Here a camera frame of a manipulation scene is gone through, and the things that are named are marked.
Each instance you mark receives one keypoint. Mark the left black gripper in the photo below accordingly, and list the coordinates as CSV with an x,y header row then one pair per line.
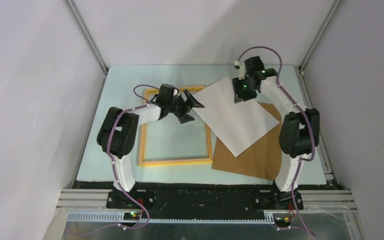
x,y
190,102

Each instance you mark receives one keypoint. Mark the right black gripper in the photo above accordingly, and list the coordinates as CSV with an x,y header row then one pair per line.
x,y
238,94

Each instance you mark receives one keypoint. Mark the orange flower photo print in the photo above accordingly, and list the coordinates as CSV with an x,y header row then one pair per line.
x,y
237,125

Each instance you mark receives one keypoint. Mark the brown cardboard backing board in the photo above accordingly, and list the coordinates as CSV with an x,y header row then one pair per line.
x,y
262,159

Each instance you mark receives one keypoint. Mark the yellow wooden picture frame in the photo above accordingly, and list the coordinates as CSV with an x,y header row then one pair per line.
x,y
167,142

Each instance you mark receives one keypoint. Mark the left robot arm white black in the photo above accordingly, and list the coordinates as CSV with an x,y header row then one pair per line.
x,y
117,134

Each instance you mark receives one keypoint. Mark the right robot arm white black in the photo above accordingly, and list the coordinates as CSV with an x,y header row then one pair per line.
x,y
300,127

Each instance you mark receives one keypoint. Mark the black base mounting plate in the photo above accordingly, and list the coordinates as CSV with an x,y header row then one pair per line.
x,y
182,193

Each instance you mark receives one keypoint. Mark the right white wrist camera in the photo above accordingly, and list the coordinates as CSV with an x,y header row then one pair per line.
x,y
240,66

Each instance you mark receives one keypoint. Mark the right aluminium corner post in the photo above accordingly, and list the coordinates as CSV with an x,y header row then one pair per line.
x,y
332,12

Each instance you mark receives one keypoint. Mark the aluminium corner post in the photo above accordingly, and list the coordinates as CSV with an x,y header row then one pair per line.
x,y
86,34
332,12

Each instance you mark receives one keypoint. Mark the aluminium extrusion rail front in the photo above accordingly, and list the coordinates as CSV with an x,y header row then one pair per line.
x,y
95,206

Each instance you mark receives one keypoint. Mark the left aluminium corner post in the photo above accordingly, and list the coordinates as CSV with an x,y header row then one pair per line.
x,y
86,34

